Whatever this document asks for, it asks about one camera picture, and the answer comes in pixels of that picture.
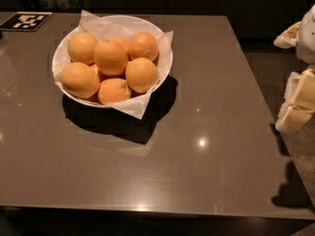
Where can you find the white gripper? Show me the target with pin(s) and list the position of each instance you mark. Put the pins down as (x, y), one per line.
(307, 38)

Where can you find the orange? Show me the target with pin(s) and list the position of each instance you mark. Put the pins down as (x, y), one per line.
(143, 44)
(81, 47)
(113, 90)
(141, 74)
(123, 41)
(80, 80)
(110, 57)

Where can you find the white bowl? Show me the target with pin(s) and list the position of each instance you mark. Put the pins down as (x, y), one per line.
(62, 54)

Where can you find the orange hidden low centre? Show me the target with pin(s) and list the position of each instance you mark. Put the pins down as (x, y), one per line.
(98, 72)

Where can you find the black white marker tag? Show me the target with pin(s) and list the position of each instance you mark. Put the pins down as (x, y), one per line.
(25, 21)

